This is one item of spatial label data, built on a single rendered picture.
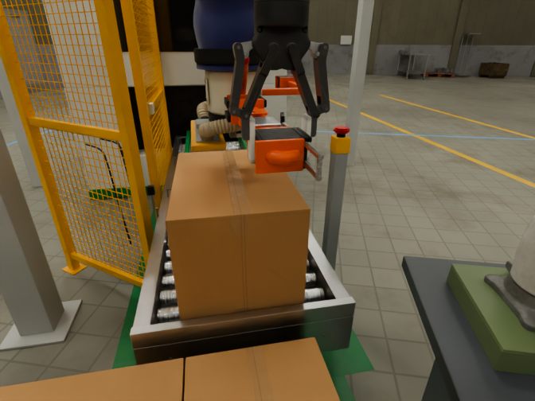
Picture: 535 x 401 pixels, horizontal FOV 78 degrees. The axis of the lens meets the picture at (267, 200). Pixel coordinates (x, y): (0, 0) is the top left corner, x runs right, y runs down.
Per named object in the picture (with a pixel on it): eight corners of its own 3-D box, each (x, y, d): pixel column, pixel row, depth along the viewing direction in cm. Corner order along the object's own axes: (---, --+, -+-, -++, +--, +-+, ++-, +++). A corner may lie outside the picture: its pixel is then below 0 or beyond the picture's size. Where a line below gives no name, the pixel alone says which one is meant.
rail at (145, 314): (177, 155, 310) (175, 135, 302) (183, 155, 311) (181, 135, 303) (141, 373, 106) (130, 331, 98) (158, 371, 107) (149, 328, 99)
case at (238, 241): (188, 233, 157) (178, 153, 139) (270, 226, 163) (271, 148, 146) (181, 331, 104) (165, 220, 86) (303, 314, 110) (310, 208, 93)
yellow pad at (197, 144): (191, 125, 123) (189, 111, 121) (217, 124, 125) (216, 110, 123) (191, 152, 93) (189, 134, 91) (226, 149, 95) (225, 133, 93)
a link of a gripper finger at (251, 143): (255, 118, 49) (250, 118, 49) (255, 163, 52) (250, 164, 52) (251, 114, 51) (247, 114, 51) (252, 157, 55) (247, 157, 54)
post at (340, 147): (315, 305, 190) (330, 134, 147) (326, 303, 192) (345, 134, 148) (319, 313, 184) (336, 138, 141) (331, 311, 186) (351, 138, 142)
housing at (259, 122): (242, 139, 68) (241, 117, 66) (274, 137, 69) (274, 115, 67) (247, 149, 62) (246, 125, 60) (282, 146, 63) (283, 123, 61)
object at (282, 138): (247, 157, 56) (246, 127, 54) (288, 154, 58) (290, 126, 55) (255, 174, 49) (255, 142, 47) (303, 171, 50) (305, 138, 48)
